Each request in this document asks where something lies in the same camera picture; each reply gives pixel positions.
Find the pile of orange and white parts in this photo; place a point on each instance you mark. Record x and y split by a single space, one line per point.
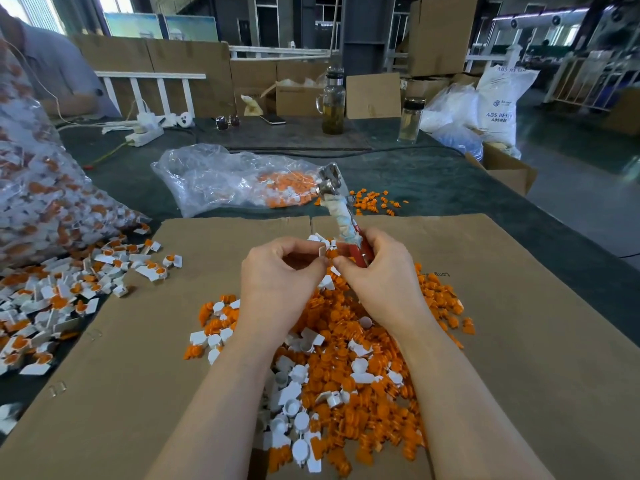
340 395

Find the open brown cardboard box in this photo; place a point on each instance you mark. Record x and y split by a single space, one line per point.
505 172

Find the clear blue plastic bag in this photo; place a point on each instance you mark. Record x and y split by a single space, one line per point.
452 122

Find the black phone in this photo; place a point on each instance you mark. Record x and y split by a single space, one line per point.
272 120

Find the white power strip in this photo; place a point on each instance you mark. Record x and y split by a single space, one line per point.
145 131

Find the scatter of orange offcuts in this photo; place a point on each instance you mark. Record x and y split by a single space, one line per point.
378 202

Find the large clear bag of seals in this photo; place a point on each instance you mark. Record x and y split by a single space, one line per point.
45 190

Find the person's right hand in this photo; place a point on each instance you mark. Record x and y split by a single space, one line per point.
385 285

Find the open cardboard box with paper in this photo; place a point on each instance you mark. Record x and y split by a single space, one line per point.
297 100

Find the white railing frame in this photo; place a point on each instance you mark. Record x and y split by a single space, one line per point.
150 76

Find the row of upright cardboard sheets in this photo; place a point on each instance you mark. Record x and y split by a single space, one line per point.
212 63

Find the glass tea jar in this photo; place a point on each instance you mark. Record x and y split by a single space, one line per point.
332 103

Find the small clear plastic bag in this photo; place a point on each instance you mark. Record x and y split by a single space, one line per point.
205 177

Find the flat brown cardboard panel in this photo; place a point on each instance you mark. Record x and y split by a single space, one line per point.
373 95

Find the pile of assembled white-orange parts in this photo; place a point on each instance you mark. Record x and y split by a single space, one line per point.
55 300

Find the person's left forearm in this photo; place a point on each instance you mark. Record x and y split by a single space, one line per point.
215 420

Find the orange white plastic piece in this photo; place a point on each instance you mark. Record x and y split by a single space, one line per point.
153 272
173 261

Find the white woven sack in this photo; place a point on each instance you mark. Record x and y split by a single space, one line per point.
506 100

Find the tall brown cardboard box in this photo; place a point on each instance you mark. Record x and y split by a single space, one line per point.
444 35

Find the dark steel pillar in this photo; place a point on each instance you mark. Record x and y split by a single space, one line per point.
368 35

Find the glass bottle with black lid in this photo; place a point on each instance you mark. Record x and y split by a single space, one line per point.
411 120

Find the person's left hand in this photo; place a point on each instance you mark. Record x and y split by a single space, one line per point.
278 290

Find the white metal rack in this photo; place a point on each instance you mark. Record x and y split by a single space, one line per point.
592 80

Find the brown cardboard sheet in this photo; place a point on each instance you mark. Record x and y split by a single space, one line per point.
110 350
560 335

